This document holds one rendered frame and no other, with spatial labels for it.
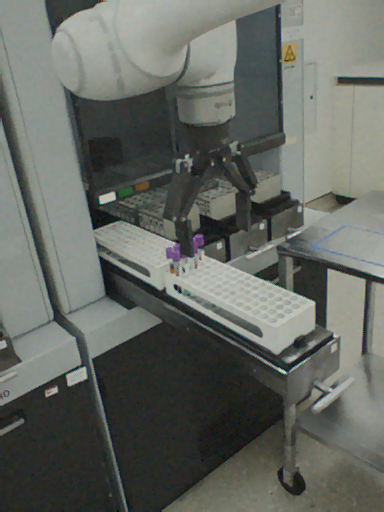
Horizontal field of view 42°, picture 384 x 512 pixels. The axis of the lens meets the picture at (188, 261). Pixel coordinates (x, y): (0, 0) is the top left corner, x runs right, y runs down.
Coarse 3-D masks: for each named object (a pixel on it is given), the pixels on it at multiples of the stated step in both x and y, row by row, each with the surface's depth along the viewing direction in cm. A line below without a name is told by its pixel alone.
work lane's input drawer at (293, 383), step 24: (120, 288) 112; (144, 288) 105; (168, 312) 98; (192, 312) 93; (192, 336) 94; (216, 336) 87; (240, 336) 84; (312, 336) 82; (336, 336) 83; (240, 360) 84; (264, 360) 79; (288, 360) 77; (312, 360) 79; (336, 360) 84; (264, 384) 81; (288, 384) 76; (312, 384) 81; (288, 408) 78; (312, 408) 76
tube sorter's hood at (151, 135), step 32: (64, 0) 90; (96, 0) 94; (256, 32) 121; (256, 64) 124; (160, 96) 109; (256, 96) 127; (96, 128) 102; (128, 128) 106; (160, 128) 111; (256, 128) 130; (96, 160) 104; (128, 160) 109; (160, 160) 114; (96, 192) 105
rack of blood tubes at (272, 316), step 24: (216, 264) 99; (168, 288) 98; (192, 288) 91; (216, 288) 90; (240, 288) 89; (264, 288) 88; (216, 312) 93; (240, 312) 82; (264, 312) 81; (288, 312) 81; (312, 312) 82; (264, 336) 79; (288, 336) 79
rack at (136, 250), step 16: (112, 224) 124; (128, 224) 123; (96, 240) 118; (112, 240) 116; (128, 240) 114; (144, 240) 113; (160, 240) 113; (112, 256) 119; (128, 256) 107; (144, 256) 106; (160, 256) 104; (128, 272) 110; (144, 272) 111; (160, 272) 100; (160, 288) 102
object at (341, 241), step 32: (320, 224) 121; (352, 224) 119; (288, 256) 112; (320, 256) 106; (352, 256) 104; (288, 288) 117; (288, 416) 134; (320, 416) 137; (352, 416) 136; (288, 448) 140; (352, 448) 126; (288, 480) 145
